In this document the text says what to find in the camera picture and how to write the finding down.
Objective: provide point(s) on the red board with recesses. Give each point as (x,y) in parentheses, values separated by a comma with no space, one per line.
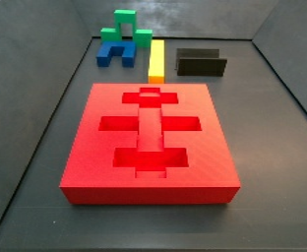
(149,148)

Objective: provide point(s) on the black fixture stand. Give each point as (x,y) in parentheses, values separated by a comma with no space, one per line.
(198,62)

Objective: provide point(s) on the yellow long bar block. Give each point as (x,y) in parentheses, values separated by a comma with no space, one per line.
(156,72)

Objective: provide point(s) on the blue U-shaped block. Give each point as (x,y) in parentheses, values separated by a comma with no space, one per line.
(122,49)

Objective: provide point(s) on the green arch block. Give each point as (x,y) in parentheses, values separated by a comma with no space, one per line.
(125,17)

